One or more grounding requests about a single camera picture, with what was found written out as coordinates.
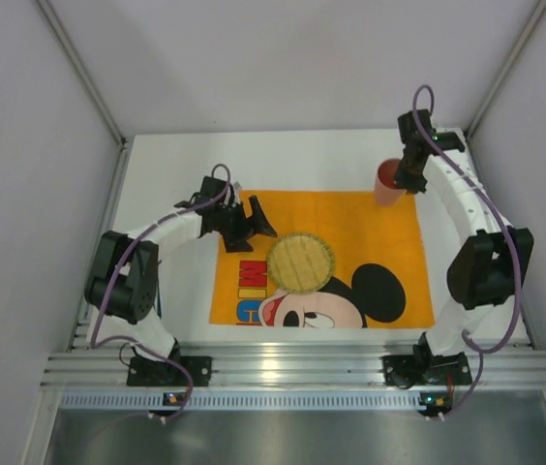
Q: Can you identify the blue metal fork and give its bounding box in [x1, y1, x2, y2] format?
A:
[156, 290, 163, 319]

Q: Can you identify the purple cable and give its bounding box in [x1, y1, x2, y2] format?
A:
[89, 163, 193, 427]
[412, 85, 526, 422]

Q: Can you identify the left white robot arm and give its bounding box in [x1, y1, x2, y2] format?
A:
[84, 174, 277, 365]

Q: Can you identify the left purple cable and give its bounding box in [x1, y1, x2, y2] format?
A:
[89, 163, 193, 427]

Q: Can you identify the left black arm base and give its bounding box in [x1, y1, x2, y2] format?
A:
[126, 356, 213, 388]

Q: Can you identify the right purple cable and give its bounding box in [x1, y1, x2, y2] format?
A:
[412, 85, 526, 422]

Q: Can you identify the pink plastic cup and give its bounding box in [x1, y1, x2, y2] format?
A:
[374, 159, 406, 206]

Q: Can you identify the aluminium mounting rail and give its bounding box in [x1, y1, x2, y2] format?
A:
[41, 343, 546, 390]

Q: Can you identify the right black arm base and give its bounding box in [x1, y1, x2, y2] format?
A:
[382, 353, 472, 389]

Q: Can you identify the woven bamboo round plate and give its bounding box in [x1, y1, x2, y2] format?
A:
[266, 232, 335, 295]

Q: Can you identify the orange cartoon mouse cloth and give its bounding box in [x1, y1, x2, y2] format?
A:
[209, 191, 435, 329]

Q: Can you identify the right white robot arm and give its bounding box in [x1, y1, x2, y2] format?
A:
[394, 109, 533, 379]

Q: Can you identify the perforated metal cable strip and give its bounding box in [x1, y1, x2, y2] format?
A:
[59, 392, 453, 413]

